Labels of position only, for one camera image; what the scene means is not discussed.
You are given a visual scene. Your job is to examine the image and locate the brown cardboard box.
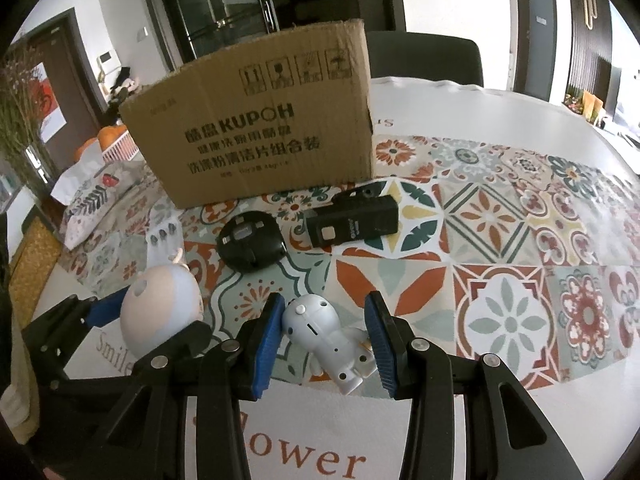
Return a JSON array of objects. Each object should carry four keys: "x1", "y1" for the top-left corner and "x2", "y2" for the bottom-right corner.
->
[{"x1": 119, "y1": 18, "x2": 375, "y2": 209}]

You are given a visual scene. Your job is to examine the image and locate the brown wooden entrance door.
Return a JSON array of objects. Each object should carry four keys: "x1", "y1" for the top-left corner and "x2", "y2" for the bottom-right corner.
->
[{"x1": 25, "y1": 12, "x2": 103, "y2": 173}]

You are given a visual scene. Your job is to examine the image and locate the dried flower bunch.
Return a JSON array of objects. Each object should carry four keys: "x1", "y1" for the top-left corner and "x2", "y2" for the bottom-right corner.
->
[{"x1": 0, "y1": 42, "x2": 51, "y2": 171}]

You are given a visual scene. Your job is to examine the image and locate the red door poster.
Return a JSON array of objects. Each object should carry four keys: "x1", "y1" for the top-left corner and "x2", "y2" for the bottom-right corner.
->
[{"x1": 27, "y1": 62, "x2": 68, "y2": 143}]

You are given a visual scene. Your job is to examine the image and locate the white round toy device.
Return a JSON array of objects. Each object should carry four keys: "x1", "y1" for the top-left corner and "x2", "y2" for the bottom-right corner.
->
[{"x1": 120, "y1": 250, "x2": 205, "y2": 358}]

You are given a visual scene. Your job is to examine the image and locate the grey interior door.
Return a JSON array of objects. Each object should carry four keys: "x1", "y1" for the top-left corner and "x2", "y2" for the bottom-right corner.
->
[{"x1": 512, "y1": 0, "x2": 558, "y2": 106}]

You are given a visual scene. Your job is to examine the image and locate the dark dining chair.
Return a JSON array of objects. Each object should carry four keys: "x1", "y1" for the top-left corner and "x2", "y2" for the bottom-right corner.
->
[{"x1": 367, "y1": 31, "x2": 485, "y2": 88}]

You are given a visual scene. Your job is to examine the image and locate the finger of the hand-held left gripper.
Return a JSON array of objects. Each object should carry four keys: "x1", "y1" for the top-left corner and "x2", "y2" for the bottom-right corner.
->
[
  {"x1": 22, "y1": 287, "x2": 128, "y2": 378},
  {"x1": 50, "y1": 320, "x2": 213, "y2": 391}
]

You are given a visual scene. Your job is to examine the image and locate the woven yellow tissue box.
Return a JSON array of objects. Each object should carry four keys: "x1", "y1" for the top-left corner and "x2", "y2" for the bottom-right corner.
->
[{"x1": 9, "y1": 220, "x2": 63, "y2": 321}]

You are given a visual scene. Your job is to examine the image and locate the leaf print tissue pouch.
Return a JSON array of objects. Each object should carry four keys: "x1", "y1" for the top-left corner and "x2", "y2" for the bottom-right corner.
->
[{"x1": 50, "y1": 160, "x2": 161, "y2": 251}]

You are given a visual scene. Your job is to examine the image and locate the black round device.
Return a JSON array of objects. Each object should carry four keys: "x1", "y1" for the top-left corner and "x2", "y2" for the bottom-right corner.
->
[{"x1": 217, "y1": 211, "x2": 287, "y2": 273}]

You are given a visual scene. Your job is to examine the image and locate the cluttered side cabinet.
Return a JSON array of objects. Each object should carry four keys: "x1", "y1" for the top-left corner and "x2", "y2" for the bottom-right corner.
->
[{"x1": 102, "y1": 65, "x2": 146, "y2": 126}]

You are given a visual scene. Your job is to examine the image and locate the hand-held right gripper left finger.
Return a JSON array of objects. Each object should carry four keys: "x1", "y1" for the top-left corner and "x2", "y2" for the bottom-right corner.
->
[{"x1": 85, "y1": 292, "x2": 286, "y2": 480}]

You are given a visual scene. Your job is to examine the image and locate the orange paper bags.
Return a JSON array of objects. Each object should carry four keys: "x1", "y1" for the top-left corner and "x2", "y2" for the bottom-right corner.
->
[{"x1": 580, "y1": 91, "x2": 606, "y2": 123}]

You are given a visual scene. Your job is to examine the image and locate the white battery charger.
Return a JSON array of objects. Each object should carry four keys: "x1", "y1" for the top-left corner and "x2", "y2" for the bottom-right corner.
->
[{"x1": 145, "y1": 220, "x2": 183, "y2": 273}]

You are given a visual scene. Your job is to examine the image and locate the dark sliding glass door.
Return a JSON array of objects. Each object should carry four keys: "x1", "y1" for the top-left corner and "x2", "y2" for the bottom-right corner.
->
[{"x1": 137, "y1": 0, "x2": 406, "y2": 73}]

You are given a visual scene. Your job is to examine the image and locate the orange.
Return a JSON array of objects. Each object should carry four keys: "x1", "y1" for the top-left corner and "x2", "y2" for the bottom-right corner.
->
[
  {"x1": 74, "y1": 137, "x2": 103, "y2": 161},
  {"x1": 97, "y1": 125, "x2": 130, "y2": 148}
]

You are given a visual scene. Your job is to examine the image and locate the person's left forearm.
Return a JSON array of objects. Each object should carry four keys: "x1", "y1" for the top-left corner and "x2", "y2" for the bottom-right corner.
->
[{"x1": 0, "y1": 330, "x2": 43, "y2": 446}]

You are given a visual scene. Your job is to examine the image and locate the white fruit basket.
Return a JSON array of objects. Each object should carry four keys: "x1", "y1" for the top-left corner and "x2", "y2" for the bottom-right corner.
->
[{"x1": 100, "y1": 130, "x2": 141, "y2": 163}]

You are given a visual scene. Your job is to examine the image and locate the patterned floral table runner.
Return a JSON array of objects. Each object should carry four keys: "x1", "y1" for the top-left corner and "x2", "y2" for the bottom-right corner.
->
[{"x1": 60, "y1": 132, "x2": 640, "y2": 393}]

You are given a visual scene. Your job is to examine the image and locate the dark slatted wall panel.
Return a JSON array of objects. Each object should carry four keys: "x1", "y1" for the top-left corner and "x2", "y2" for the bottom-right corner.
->
[{"x1": 567, "y1": 0, "x2": 631, "y2": 111}]

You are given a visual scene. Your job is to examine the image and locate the black rectangular device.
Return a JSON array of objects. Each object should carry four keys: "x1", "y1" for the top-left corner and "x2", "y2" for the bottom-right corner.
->
[{"x1": 305, "y1": 185, "x2": 401, "y2": 248}]

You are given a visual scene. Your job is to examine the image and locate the white robot figure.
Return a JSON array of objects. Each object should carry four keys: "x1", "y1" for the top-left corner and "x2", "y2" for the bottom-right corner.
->
[{"x1": 281, "y1": 296, "x2": 381, "y2": 396}]

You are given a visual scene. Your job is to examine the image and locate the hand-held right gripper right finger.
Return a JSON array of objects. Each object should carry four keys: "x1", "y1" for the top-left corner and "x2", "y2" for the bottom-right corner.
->
[{"x1": 364, "y1": 291, "x2": 576, "y2": 480}]

